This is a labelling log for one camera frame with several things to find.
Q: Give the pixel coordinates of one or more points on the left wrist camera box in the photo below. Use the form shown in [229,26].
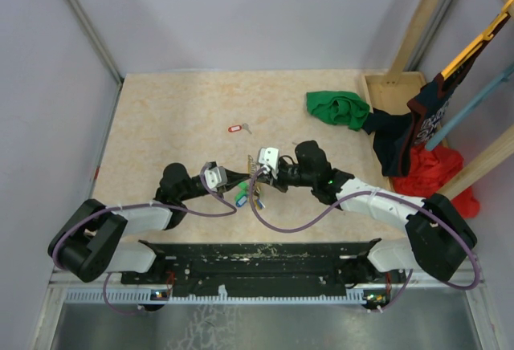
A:
[207,174]

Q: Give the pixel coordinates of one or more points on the aluminium rail frame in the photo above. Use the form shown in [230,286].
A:
[406,310]

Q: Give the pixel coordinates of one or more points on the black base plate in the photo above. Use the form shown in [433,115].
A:
[254,270]

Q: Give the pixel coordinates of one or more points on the large keyring with tagged keys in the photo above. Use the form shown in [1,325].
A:
[243,196]

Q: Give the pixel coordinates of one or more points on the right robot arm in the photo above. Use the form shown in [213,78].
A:
[437,239]

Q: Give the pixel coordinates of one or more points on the key with red tag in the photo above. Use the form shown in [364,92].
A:
[239,128]

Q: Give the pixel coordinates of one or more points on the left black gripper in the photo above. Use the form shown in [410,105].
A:
[233,178]

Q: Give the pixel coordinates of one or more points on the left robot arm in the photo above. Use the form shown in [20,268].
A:
[89,244]

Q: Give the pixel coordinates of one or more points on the dark navy shirt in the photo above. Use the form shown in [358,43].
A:
[396,135]

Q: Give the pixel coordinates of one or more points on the green cloth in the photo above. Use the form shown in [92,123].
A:
[338,108]

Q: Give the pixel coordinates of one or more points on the light blue hanger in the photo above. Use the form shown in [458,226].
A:
[473,104]

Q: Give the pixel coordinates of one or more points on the red cloth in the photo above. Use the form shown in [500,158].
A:
[429,171]

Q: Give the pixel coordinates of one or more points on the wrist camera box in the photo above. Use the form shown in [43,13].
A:
[269,158]
[207,174]

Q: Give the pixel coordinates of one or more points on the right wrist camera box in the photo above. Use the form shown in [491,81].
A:
[269,158]

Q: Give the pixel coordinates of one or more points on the yellow hanger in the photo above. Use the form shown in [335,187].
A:
[475,45]

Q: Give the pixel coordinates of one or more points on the wooden rack frame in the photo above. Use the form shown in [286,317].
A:
[391,91]

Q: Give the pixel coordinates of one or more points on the grey corner wall post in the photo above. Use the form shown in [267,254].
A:
[95,40]

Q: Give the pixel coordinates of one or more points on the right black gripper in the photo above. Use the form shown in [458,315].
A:
[278,182]

